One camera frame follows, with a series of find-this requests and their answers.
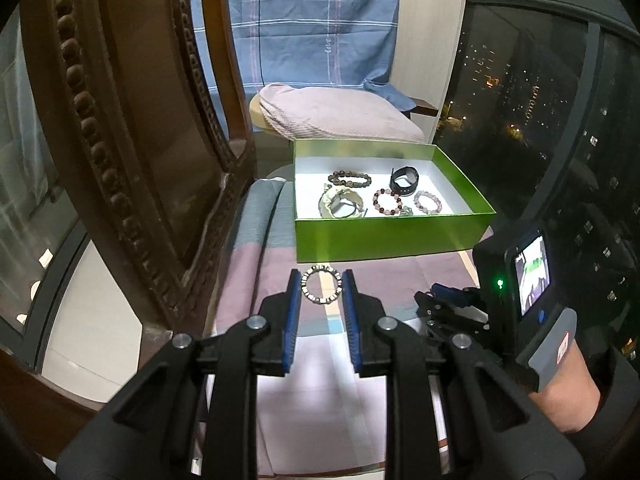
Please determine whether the person's right forearm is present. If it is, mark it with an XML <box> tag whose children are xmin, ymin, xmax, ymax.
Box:
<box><xmin>529</xmin><ymin>335</ymin><xmax>636</xmax><ymax>436</ymax></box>

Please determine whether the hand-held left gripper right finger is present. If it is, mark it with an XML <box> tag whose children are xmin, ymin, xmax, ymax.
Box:
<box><xmin>342</xmin><ymin>268</ymin><xmax>586</xmax><ymax>480</ymax></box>

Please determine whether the pastel patchwork blanket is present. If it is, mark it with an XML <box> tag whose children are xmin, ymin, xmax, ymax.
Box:
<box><xmin>200</xmin><ymin>177</ymin><xmax>481</xmax><ymax>476</ymax></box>

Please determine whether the blue plaid cloth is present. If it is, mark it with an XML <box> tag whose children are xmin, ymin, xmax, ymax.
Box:
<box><xmin>192</xmin><ymin>0</ymin><xmax>416</xmax><ymax>111</ymax></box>

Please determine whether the carved wooden chair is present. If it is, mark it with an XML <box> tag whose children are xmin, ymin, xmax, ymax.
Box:
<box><xmin>0</xmin><ymin>0</ymin><xmax>261</xmax><ymax>466</ymax></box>

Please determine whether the beige woven bracelet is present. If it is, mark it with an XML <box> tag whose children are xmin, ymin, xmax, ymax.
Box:
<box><xmin>318</xmin><ymin>185</ymin><xmax>366</xmax><ymax>220</ymax></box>

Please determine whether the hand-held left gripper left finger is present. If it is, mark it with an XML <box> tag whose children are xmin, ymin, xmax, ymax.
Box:
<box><xmin>57</xmin><ymin>269</ymin><xmax>303</xmax><ymax>480</ymax></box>

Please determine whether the black wristwatch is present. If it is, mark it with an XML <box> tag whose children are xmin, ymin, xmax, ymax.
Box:
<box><xmin>390</xmin><ymin>166</ymin><xmax>420</xmax><ymax>197</ymax></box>

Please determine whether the black silver square bead bracelet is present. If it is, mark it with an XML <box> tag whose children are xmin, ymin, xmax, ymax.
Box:
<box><xmin>301</xmin><ymin>264</ymin><xmax>343</xmax><ymax>306</ymax></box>

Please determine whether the red and pink bead bracelet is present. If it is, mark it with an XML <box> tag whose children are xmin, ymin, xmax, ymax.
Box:
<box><xmin>371</xmin><ymin>188</ymin><xmax>404</xmax><ymax>216</ymax></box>

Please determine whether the white cabinet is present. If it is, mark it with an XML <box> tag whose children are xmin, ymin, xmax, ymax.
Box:
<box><xmin>390</xmin><ymin>0</ymin><xmax>468</xmax><ymax>146</ymax></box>

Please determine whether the pink cushion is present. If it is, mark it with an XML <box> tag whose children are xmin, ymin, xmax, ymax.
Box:
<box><xmin>257</xmin><ymin>83</ymin><xmax>426</xmax><ymax>143</ymax></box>

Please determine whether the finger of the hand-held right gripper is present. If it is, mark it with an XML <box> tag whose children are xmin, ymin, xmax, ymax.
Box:
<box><xmin>413</xmin><ymin>291</ymin><xmax>493</xmax><ymax>346</ymax></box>
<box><xmin>430</xmin><ymin>284</ymin><xmax>483</xmax><ymax>308</ymax></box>

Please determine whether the brown wooden bead bracelet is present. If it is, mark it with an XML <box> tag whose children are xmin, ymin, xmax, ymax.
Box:
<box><xmin>327</xmin><ymin>171</ymin><xmax>373</xmax><ymax>186</ymax></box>

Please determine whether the green cardboard box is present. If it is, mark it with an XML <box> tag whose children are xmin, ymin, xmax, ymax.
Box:
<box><xmin>292</xmin><ymin>138</ymin><xmax>497</xmax><ymax>263</ymax></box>

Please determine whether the pale pink bead bracelet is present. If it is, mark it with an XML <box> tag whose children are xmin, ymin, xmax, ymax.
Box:
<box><xmin>413</xmin><ymin>190</ymin><xmax>445</xmax><ymax>216</ymax></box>

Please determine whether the dark glass window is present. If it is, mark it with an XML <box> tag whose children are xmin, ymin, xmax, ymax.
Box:
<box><xmin>435</xmin><ymin>0</ymin><xmax>640</xmax><ymax>361</ymax></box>

